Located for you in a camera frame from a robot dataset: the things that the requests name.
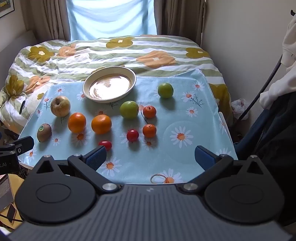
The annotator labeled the black cable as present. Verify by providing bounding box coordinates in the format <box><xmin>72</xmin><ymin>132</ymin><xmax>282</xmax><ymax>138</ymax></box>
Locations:
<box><xmin>232</xmin><ymin>54</ymin><xmax>284</xmax><ymax>121</ymax></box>

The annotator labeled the light blue sheer curtain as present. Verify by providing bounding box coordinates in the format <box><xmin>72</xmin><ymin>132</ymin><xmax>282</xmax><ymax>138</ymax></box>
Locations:
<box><xmin>66</xmin><ymin>0</ymin><xmax>158</xmax><ymax>41</ymax></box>

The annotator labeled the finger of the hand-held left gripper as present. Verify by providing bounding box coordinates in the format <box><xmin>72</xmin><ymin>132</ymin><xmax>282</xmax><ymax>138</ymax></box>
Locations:
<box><xmin>9</xmin><ymin>136</ymin><xmax>35</xmax><ymax>155</ymax></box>

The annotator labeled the cream ceramic bowl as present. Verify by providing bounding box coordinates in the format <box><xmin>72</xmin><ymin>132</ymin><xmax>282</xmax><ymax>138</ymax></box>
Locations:
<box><xmin>83</xmin><ymin>66</ymin><xmax>137</xmax><ymax>103</ymax></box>

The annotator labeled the light blue daisy tablecloth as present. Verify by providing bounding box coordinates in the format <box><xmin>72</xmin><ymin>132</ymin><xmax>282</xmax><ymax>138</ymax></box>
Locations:
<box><xmin>17</xmin><ymin>68</ymin><xmax>238</xmax><ymax>184</ymax></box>

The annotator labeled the white hanging garment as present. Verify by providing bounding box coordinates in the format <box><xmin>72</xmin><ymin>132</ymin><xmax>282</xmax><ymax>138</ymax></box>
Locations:
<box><xmin>259</xmin><ymin>9</ymin><xmax>296</xmax><ymax>110</ymax></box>

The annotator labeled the green apple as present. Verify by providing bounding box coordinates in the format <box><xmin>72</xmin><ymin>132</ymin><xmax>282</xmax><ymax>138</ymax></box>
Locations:
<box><xmin>120</xmin><ymin>100</ymin><xmax>139</xmax><ymax>119</ymax></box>
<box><xmin>158</xmin><ymin>83</ymin><xmax>174</xmax><ymax>99</ymax></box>

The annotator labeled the dark blue garment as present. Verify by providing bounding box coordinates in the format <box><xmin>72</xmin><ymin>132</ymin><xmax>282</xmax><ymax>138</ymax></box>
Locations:
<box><xmin>233</xmin><ymin>109</ymin><xmax>273</xmax><ymax>160</ymax></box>

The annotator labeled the beige rubber band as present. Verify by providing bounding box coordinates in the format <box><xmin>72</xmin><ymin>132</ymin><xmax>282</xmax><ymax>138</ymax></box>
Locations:
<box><xmin>150</xmin><ymin>174</ymin><xmax>167</xmax><ymax>184</ymax></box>

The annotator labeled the striped floral blanket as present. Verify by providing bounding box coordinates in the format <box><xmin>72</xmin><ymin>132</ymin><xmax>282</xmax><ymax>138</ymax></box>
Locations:
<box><xmin>0</xmin><ymin>35</ymin><xmax>233</xmax><ymax>139</ymax></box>

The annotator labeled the round red tomato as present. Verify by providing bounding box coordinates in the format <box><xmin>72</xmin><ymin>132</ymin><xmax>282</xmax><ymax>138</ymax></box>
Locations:
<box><xmin>126</xmin><ymin>129</ymin><xmax>139</xmax><ymax>142</ymax></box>

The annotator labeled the white plastic bag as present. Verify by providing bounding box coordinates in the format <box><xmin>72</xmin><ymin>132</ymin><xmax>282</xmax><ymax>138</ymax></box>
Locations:
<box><xmin>231</xmin><ymin>98</ymin><xmax>250</xmax><ymax>120</ymax></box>

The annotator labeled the small tangerine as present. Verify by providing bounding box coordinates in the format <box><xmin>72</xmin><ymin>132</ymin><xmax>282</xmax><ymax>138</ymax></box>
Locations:
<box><xmin>142</xmin><ymin>124</ymin><xmax>157</xmax><ymax>138</ymax></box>
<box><xmin>143</xmin><ymin>105</ymin><xmax>157</xmax><ymax>119</ymax></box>

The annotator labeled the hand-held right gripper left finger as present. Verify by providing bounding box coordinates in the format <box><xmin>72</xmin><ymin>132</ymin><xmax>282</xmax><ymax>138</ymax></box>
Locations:
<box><xmin>29</xmin><ymin>146</ymin><xmax>121</xmax><ymax>195</ymax></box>

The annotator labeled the oval red cherry tomato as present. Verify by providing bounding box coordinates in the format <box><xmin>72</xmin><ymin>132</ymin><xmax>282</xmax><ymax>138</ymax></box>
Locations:
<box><xmin>98</xmin><ymin>140</ymin><xmax>112</xmax><ymax>151</ymax></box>

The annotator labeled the framed wall picture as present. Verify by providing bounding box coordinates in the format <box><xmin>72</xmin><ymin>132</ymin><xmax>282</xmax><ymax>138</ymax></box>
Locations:
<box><xmin>0</xmin><ymin>0</ymin><xmax>15</xmax><ymax>18</ymax></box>

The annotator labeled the brown kiwi with sticker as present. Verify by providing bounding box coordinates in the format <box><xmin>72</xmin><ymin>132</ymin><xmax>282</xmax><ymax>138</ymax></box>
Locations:
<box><xmin>36</xmin><ymin>123</ymin><xmax>52</xmax><ymax>143</ymax></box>

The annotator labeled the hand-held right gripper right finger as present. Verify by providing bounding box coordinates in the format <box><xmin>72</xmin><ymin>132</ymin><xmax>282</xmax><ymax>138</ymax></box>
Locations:
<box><xmin>176</xmin><ymin>146</ymin><xmax>269</xmax><ymax>195</ymax></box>

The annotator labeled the large orange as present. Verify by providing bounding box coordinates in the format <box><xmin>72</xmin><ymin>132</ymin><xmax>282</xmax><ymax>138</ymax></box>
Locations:
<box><xmin>68</xmin><ymin>112</ymin><xmax>87</xmax><ymax>133</ymax></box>
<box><xmin>91</xmin><ymin>114</ymin><xmax>112</xmax><ymax>135</ymax></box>

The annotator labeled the brown curtain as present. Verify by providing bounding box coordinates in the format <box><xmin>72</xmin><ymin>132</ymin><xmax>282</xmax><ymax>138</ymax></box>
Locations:
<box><xmin>154</xmin><ymin>0</ymin><xmax>206</xmax><ymax>45</ymax></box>
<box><xmin>20</xmin><ymin>0</ymin><xmax>71</xmax><ymax>42</ymax></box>

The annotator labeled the grey bed headboard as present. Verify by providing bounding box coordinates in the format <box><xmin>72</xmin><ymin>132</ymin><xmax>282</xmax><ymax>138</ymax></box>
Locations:
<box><xmin>0</xmin><ymin>30</ymin><xmax>37</xmax><ymax>61</ymax></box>

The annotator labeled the brown cardboard box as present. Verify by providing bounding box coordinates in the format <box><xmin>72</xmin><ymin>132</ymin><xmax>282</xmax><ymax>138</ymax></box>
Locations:
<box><xmin>0</xmin><ymin>174</ymin><xmax>15</xmax><ymax>210</ymax></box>

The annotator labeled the black garment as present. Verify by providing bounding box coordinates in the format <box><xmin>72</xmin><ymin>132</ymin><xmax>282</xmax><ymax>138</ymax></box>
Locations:
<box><xmin>238</xmin><ymin>93</ymin><xmax>296</xmax><ymax>226</ymax></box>

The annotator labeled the yellow wrinkled apple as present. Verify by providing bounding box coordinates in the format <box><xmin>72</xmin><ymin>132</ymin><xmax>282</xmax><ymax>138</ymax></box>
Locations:
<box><xmin>50</xmin><ymin>96</ymin><xmax>71</xmax><ymax>117</ymax></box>

